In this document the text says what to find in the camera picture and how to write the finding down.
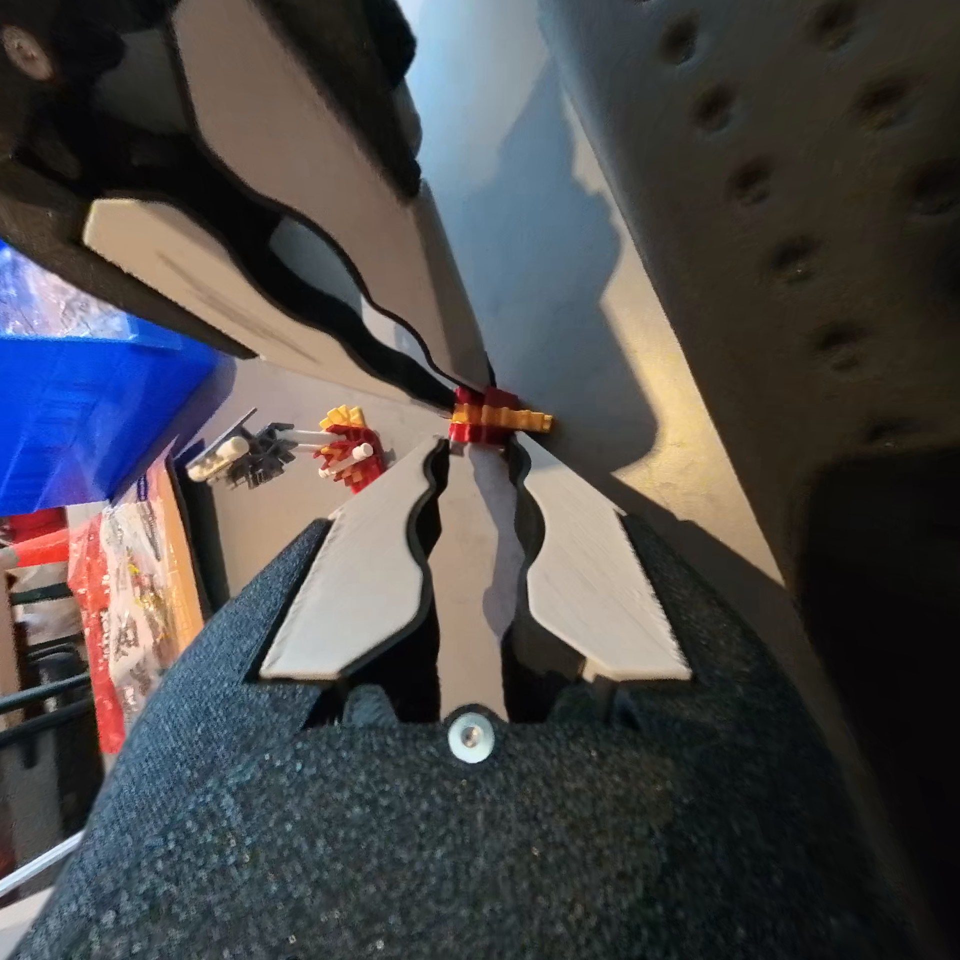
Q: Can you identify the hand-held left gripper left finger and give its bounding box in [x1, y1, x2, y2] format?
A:
[258, 436, 450, 684]

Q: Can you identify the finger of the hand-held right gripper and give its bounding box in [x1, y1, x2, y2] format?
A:
[168, 0, 495, 385]
[81, 196, 455, 411]

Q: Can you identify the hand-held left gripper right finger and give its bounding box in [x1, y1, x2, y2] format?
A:
[510, 435, 693, 684]

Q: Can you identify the small red toy assembly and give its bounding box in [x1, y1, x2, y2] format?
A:
[315, 405, 388, 495]

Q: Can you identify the yellow fan connector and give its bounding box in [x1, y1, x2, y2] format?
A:
[452, 402, 555, 435]

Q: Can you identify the clear bag of small parts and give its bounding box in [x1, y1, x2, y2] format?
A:
[0, 243, 138, 339]

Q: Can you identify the small blue plastic bin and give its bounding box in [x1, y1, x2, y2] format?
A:
[0, 240, 235, 519]

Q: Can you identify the shiny plastic bag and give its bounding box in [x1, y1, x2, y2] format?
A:
[67, 456, 209, 755]

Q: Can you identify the orange traffic cone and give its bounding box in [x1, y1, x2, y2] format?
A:
[0, 510, 73, 571]

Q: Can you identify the black perforated tray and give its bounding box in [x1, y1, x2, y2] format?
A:
[536, 0, 960, 960]

